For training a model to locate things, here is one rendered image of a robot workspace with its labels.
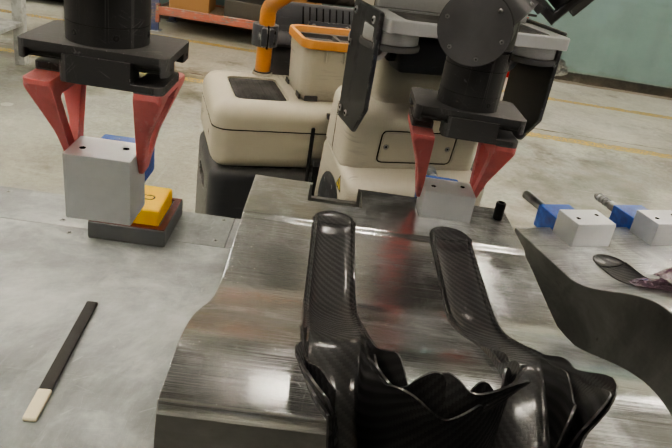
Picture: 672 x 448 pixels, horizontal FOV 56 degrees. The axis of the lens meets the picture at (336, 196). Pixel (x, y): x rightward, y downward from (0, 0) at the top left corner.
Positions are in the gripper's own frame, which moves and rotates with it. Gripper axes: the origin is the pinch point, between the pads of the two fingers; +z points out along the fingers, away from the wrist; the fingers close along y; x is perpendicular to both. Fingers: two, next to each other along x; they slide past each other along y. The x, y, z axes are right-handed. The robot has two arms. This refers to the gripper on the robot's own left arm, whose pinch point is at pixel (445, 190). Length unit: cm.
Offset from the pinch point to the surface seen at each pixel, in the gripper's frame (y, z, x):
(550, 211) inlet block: 14.2, 3.8, 8.0
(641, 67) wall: 262, 65, 517
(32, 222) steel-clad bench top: -41.9, 11.1, 0.7
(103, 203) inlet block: -28.5, -1.1, -15.5
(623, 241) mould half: 22.5, 5.2, 5.8
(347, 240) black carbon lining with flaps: -9.4, 2.5, -8.8
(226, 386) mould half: -15.7, -2.4, -34.4
